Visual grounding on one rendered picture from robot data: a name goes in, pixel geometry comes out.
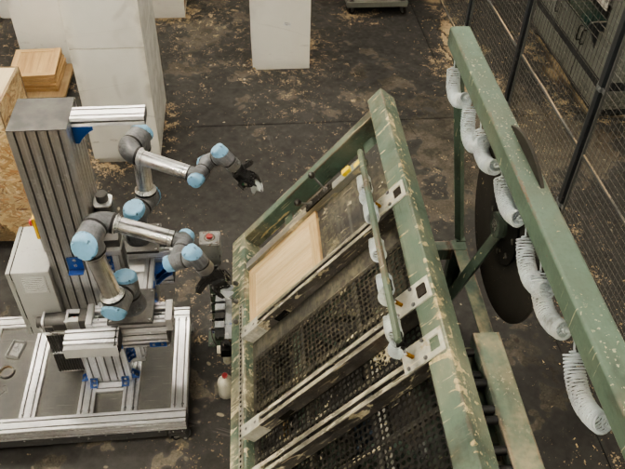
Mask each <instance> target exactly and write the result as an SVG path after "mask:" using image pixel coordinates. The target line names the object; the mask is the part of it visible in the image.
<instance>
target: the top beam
mask: <svg viewBox="0 0 625 469"><path fill-rule="evenodd" d="M367 103H368V107H369V111H370V114H371V119H372V123H373V127H374V131H375V135H376V139H377V143H378V147H379V154H380V158H381V163H382V166H383V170H384V175H385V179H386V182H387V186H388V191H389V190H390V189H391V188H392V187H393V186H394V185H395V184H396V183H397V182H398V181H399V180H403V183H404V186H405V190H406V196H404V197H403V198H402V199H401V200H400V201H399V202H397V203H396V204H395V205H394V206H393V207H392V210H393V214H394V218H395V222H396V226H397V231H398V234H399V238H400V242H401V247H402V251H403V254H404V258H405V263H406V269H407V274H408V278H409V282H410V286H413V285H414V284H415V283H416V282H418V281H419V280H420V279H421V278H422V277H423V276H425V275H427V276H428V278H429V282H430V285H431V289H432V296H431V297H430V298H429V299H428V300H427V301H425V302H424V303H422V304H421V305H419V306H418V307H417V308H416V310H417V314H418V319H419V325H420V329H421V334H422V337H424V336H425V335H426V334H428V333H429V332H430V331H432V330H433V329H435V328H437V327H438V326H441V328H442V331H443V335H444V339H445V346H446V350H444V351H443V352H442V353H441V354H439V355H438V356H436V357H435V358H433V359H431V360H430V361H428V362H429V366H430V370H431V374H432V381H433V385H434V390H435V393H436V397H437V402H438V406H439V409H440V413H441V418H442V422H443V426H444V429H445V437H446V441H447V445H448V449H449V453H450V457H451V462H452V465H453V469H499V465H498V461H497V458H496V454H495V451H494V448H493V444H492V441H491V437H490V434H489V431H488V428H487V424H486V421H485V415H484V412H483V409H482V405H481V402H480V398H479V395H478V392H477V389H476V385H475V382H474V378H473V376H472V370H471V366H470V363H469V359H468V357H467V353H466V350H465V346H464V342H463V339H462V336H461V333H460V329H459V323H458V320H457V317H456V314H455V310H454V307H453V303H452V301H451V297H450V294H449V290H448V287H447V283H446V281H445V275H444V271H443V268H442V264H441V262H440V258H439V255H438V251H437V248H436V245H435V242H434V238H433V234H432V228H431V226H430V222H429V219H428V215H427V212H426V208H425V206H424V202H423V199H422V195H421V192H420V188H419V183H418V180H417V176H416V173H415V169H414V167H413V163H412V160H411V156H410V153H409V150H408V147H407V143H406V137H405V134H404V131H403V127H402V124H401V120H400V117H399V113H398V111H397V107H396V104H395V100H394V97H392V96H391V95H390V94H388V93H387V92H386V91H384V90H383V89H382V88H380V89H379V90H378V91H377V92H376V93H375V94H374V95H373V96H372V97H371V98H370V99H369V100H368V101H367Z"/></svg>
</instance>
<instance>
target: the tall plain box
mask: <svg viewBox="0 0 625 469"><path fill-rule="evenodd" d="M58 4H59V9H60V15H61V19H62V24H63V28H64V32H65V35H66V39H67V44H68V48H69V52H70V56H71V60H72V65H73V71H74V75H75V79H76V84H77V87H78V91H79V95H80V99H81V103H82V107H87V106H117V105H146V109H147V118H146V125H147V126H148V127H149V128H150V129H151V130H152V131H153V139H152V140H151V147H152V149H151V153H154V154H159V155H161V152H162V142H163V132H164V123H165V113H166V92H165V85H164V78H163V72H162V65H161V59H160V51H159V45H158V38H157V31H156V25H155V18H154V12H153V0H58ZM132 126H133V125H130V126H103V127H93V130H91V131H90V132H89V133H88V134H89V138H90V142H91V146H92V150H93V154H94V157H95V159H99V160H100V162H124V161H126V160H125V159H124V158H123V157H122V156H121V155H120V154H119V151H118V142H119V141H120V139H121V138H122V137H123V136H124V135H125V134H126V133H127V132H128V131H129V129H130V128H131V127H132Z"/></svg>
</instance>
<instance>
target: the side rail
mask: <svg viewBox="0 0 625 469"><path fill-rule="evenodd" d="M371 137H375V138H376V135H375V131H374V127H373V123H372V119H371V114H370V111H369V112H368V113H367V114H366V115H365V116H364V117H362V118H361V119H360V120H359V121H358V122H357V123H356V124H355V125H354V126H353V127H352V128H351V129H350V130H349V131H348V132H347V133H346V134H345V135H344V136H343V137H342V138H341V139H340V140H339V141H338V142H337V143H336V144H335V145H334V146H333V147H332V148H330V149H329V150H328V151H327V152H326V153H325V154H324V155H323V156H322V157H321V158H320V159H319V160H318V161H317V162H316V163H315V164H314V165H313V166H312V167H311V168H310V169H309V170H308V171H307V172H306V173H305V174H304V175H303V176H302V177H301V178H300V179H298V180H297V181H296V182H295V183H294V184H293V185H292V186H291V187H290V188H289V189H288V190H287V191H286V192H285V193H284V194H283V195H282V196H281V197H280V198H279V199H278V200H277V201H276V202H275V203H274V204H273V205H272V206H271V207H270V208H269V209H267V210H266V211H265V212H264V213H263V214H262V215H261V216H260V217H259V218H258V219H257V220H256V221H255V222H254V223H253V224H252V225H251V226H250V227H249V228H248V229H247V230H246V231H245V239H247V240H249V241H251V242H252V243H254V244H256V245H258V246H260V245H261V244H262V243H263V242H265V241H266V240H267V239H268V238H269V237H270V236H271V235H272V234H273V233H274V232H275V231H276V230H277V229H278V228H280V227H281V226H282V225H283V224H284V223H285V218H286V217H287V216H288V215H289V214H290V213H291V212H292V211H295V212H297V211H298V210H299V209H300V208H301V207H302V206H303V204H301V205H300V206H299V207H296V206H295V204H294V201H295V200H296V199H299V200H300V201H301V202H304V203H306V202H307V201H308V200H310V199H311V198H312V197H313V196H314V195H315V194H316V193H317V192H318V191H319V190H320V189H321V188H322V187H321V186H320V185H319V184H318V183H317V181H316V180H315V179H310V178H309V177H308V173H309V172H311V171H312V172H314V173H315V178H316V179H317V180H318V181H319V182H320V183H321V184H322V185H323V186H325V185H326V184H327V183H328V182H329V181H330V180H331V179H332V178H333V177H334V176H335V175H336V174H337V173H338V172H340V171H341V170H342V169H343V168H344V167H345V166H346V165H347V164H348V163H349V162H350V161H351V160H352V159H353V158H355V157H356V156H357V151H358V150H359V149H362V150H363V149H364V146H363V145H364V143H365V142H366V141H368V140H369V139H370V138H371Z"/></svg>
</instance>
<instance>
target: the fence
mask: <svg viewBox="0 0 625 469"><path fill-rule="evenodd" d="M358 160H359V159H357V160H356V161H358ZM356 161H355V162H356ZM355 162H354V163H355ZM354 163H353V164H354ZM353 164H351V165H350V167H351V170H352V171H351V172H349V173H348V174H347V175H346V176H345V177H344V176H342V175H340V176H339V177H337V178H336V179H335V180H334V181H333V182H332V188H333V189H332V190H331V191H330V192H329V193H328V194H327V195H326V196H325V197H324V198H323V199H321V200H320V201H319V202H318V203H317V204H316V205H315V206H314V207H313V208H312V209H311V210H309V211H308V212H306V208H305V209H303V210H302V211H301V213H300V214H299V215H297V216H296V217H295V218H294V219H293V220H292V221H291V222H290V223H289V224H288V225H287V226H286V227H285V228H283V229H282V230H281V231H280V232H279V233H278V234H277V235H276V236H275V237H274V238H273V239H272V240H271V241H269V242H268V243H267V244H266V245H265V246H264V247H263V248H262V249H261V250H260V251H259V252H258V253H257V254H255V255H254V256H253V257H252V258H251V259H250V260H249V261H248V262H247V263H246V269H247V270H248V271H250V270H251V269H252V268H253V267H254V266H255V265H256V264H257V263H258V262H260V261H261V260H262V259H263V258H264V257H265V256H266V255H267V254H268V253H269V252H270V251H272V250H273V249H274V248H275V247H276V246H277V245H278V244H279V243H280V242H281V241H283V240H284V239H285V238H286V237H287V236H288V235H289V234H290V233H291V232H292V231H293V230H295V229H296V228H297V227H298V226H299V225H300V224H301V223H302V222H303V221H304V220H306V219H307V218H308V217H309V216H310V215H311V214H312V213H313V212H314V211H317V212H318V211H319V210H320V209H321V208H322V207H323V206H324V205H325V204H327V203H328V202H329V201H330V200H331V199H332V198H333V197H334V196H335V195H336V194H338V193H339V192H340V191H341V190H342V189H343V188H344V187H345V186H346V185H347V184H348V183H350V182H351V181H352V180H353V179H354V178H355V177H356V176H357V175H358V174H359V173H361V169H360V164H358V165H357V166H356V167H354V166H353Z"/></svg>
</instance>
